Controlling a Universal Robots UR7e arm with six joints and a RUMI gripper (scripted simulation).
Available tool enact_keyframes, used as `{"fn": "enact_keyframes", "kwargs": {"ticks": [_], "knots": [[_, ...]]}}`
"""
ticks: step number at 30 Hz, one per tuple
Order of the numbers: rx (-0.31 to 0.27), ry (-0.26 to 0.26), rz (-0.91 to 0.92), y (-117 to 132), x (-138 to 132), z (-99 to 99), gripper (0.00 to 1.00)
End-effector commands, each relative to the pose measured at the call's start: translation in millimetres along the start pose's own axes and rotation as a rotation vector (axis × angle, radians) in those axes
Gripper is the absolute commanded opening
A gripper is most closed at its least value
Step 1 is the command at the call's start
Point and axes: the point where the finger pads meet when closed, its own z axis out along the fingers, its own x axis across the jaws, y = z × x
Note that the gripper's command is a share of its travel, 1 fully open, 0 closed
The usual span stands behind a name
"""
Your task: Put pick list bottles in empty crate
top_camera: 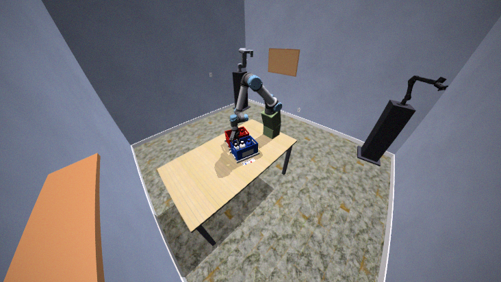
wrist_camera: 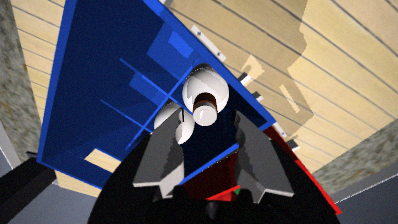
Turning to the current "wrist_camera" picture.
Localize white bottle with grey label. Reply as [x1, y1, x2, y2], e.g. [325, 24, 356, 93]
[154, 98, 195, 144]
[182, 63, 229, 126]

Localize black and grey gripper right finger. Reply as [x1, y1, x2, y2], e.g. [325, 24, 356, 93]
[232, 109, 340, 224]

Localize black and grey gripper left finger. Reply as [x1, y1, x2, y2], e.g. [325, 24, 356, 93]
[87, 107, 184, 224]

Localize red crate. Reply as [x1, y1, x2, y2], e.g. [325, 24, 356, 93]
[181, 125, 342, 215]

